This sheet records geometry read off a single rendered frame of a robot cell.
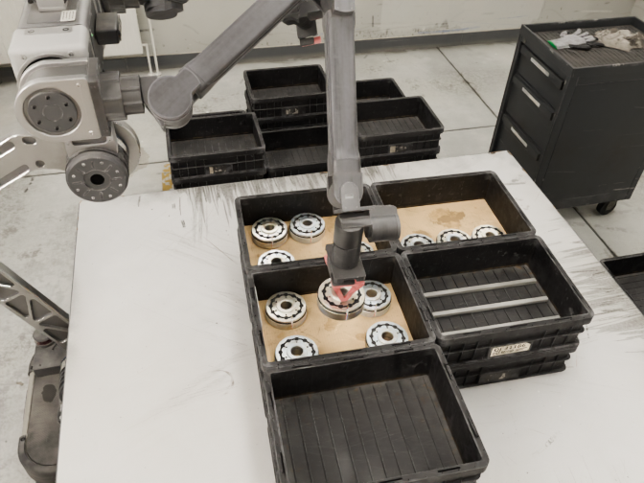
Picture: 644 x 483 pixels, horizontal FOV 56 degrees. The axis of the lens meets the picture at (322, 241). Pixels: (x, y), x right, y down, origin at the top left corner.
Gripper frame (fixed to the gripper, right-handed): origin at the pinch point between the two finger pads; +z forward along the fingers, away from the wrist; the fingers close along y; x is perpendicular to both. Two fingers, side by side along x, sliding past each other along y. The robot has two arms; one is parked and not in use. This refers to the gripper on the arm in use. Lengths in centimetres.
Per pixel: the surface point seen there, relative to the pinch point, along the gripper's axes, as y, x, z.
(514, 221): 33, -59, 16
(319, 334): 6.0, 2.5, 22.8
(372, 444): -24.4, -3.3, 22.4
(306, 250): 36.4, 0.8, 23.2
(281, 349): 1.0, 12.7, 20.0
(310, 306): 15.6, 3.0, 23.0
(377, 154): 127, -48, 58
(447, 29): 332, -159, 94
